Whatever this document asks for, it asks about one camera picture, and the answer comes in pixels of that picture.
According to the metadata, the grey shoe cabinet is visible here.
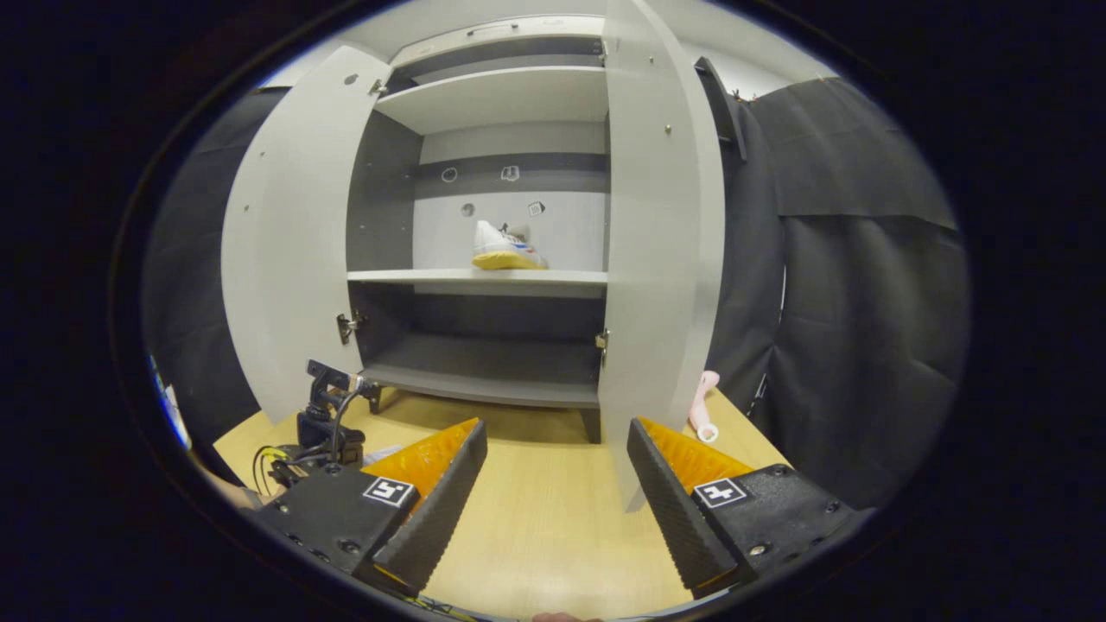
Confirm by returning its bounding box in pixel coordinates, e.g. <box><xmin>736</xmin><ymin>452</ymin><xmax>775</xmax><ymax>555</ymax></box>
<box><xmin>346</xmin><ymin>16</ymin><xmax>610</xmax><ymax>443</ymax></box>

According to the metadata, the black backdrop cloth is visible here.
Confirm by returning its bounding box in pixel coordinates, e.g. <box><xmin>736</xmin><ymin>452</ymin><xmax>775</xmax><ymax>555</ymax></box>
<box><xmin>143</xmin><ymin>56</ymin><xmax>969</xmax><ymax>511</ymax></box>

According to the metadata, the pink star plush toy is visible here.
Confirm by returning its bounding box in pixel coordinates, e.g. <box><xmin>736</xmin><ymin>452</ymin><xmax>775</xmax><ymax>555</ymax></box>
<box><xmin>689</xmin><ymin>370</ymin><xmax>721</xmax><ymax>443</ymax></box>

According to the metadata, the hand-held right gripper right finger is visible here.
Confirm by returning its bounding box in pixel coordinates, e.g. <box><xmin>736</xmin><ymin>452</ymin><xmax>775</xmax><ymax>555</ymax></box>
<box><xmin>626</xmin><ymin>417</ymin><xmax>856</xmax><ymax>597</ymax></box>

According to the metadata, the gripper cable bundle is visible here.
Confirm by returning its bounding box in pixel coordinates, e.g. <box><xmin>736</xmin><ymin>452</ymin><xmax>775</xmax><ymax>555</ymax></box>
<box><xmin>253</xmin><ymin>445</ymin><xmax>299</xmax><ymax>495</ymax></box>

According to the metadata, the grey cabinet shelf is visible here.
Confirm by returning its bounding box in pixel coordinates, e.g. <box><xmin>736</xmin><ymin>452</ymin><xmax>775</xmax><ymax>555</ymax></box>
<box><xmin>373</xmin><ymin>65</ymin><xmax>610</xmax><ymax>136</ymax></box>
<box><xmin>347</xmin><ymin>268</ymin><xmax>608</xmax><ymax>301</ymax></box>

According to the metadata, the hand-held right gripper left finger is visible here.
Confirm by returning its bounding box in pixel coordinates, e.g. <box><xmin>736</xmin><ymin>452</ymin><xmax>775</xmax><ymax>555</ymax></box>
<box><xmin>257</xmin><ymin>419</ymin><xmax>489</xmax><ymax>599</ymax></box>

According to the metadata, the grey shoe cabinet door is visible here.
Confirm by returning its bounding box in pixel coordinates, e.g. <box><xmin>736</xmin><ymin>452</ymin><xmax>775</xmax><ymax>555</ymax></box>
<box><xmin>598</xmin><ymin>0</ymin><xmax>727</xmax><ymax>512</ymax></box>
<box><xmin>220</xmin><ymin>45</ymin><xmax>394</xmax><ymax>424</ymax></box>

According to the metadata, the white and blue object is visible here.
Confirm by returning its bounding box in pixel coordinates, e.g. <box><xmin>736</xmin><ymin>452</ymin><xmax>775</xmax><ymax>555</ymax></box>
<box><xmin>149</xmin><ymin>354</ymin><xmax>193</xmax><ymax>452</ymax></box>

